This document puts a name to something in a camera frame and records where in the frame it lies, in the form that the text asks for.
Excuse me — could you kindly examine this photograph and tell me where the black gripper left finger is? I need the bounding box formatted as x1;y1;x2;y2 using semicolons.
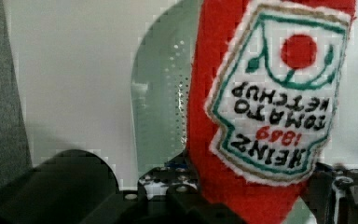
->
137;149;200;200

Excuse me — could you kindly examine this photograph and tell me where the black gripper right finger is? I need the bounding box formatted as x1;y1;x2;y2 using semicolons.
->
301;162;358;224

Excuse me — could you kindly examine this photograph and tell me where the red felt ketchup bottle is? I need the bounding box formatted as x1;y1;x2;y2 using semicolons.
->
186;0;356;224

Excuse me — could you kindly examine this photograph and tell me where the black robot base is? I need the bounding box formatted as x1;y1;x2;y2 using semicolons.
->
0;150;137;224

